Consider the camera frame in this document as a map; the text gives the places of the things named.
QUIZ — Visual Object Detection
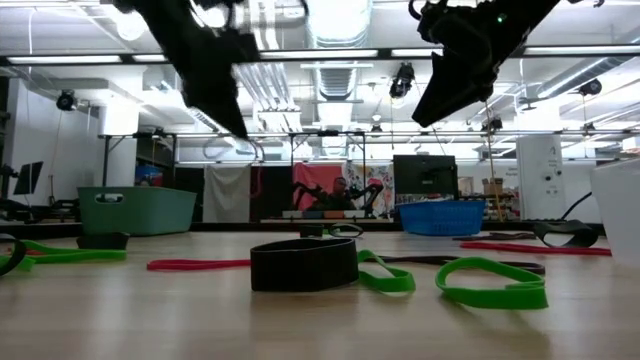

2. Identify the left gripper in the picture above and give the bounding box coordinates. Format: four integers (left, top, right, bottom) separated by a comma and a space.
179, 27, 262, 141

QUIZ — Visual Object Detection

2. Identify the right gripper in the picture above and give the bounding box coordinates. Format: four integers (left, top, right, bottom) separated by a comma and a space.
411, 0, 526, 129

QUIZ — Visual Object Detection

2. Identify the distant black metal frame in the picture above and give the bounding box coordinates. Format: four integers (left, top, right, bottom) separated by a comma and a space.
97, 130, 369, 224

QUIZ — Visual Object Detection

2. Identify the black curved cable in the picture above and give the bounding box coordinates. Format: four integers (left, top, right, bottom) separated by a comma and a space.
559, 192, 595, 222

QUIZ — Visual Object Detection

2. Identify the cardboard box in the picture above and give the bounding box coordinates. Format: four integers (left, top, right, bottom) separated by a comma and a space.
481, 177, 506, 197

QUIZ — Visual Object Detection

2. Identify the grey hanging cloth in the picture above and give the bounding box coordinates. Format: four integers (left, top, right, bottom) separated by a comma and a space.
202, 164, 252, 224

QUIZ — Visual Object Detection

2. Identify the silver ceiling duct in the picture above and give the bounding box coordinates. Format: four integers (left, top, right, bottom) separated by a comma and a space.
303, 0, 375, 102

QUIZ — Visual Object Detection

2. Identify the orange hanging cloth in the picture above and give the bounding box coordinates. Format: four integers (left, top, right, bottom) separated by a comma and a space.
292, 162, 347, 211

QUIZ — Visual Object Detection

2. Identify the black overhead light bar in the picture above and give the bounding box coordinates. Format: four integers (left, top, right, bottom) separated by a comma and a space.
0, 45, 640, 67

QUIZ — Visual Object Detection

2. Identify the floral hanging cloth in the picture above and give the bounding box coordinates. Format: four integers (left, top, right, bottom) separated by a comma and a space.
344, 162, 396, 217

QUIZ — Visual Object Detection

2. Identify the clear plastic container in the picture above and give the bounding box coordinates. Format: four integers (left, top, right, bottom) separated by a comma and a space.
589, 158, 640, 269

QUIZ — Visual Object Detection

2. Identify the tilted black monitor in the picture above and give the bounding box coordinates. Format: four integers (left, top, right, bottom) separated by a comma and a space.
12, 160, 45, 197

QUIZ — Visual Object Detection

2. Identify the blue plastic basket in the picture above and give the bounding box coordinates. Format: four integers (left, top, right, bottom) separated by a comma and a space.
397, 199, 487, 237

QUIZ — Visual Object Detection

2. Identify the blue plastic bin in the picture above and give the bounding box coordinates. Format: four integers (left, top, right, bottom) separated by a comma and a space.
134, 165, 165, 188

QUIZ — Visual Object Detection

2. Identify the black computer monitor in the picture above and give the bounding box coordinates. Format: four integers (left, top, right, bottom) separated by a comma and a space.
392, 154, 459, 204

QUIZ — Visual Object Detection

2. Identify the person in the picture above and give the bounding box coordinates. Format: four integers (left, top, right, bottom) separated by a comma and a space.
319, 175, 357, 212

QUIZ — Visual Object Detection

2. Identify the teal plastic basket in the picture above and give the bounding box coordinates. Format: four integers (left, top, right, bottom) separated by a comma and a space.
76, 186, 199, 237

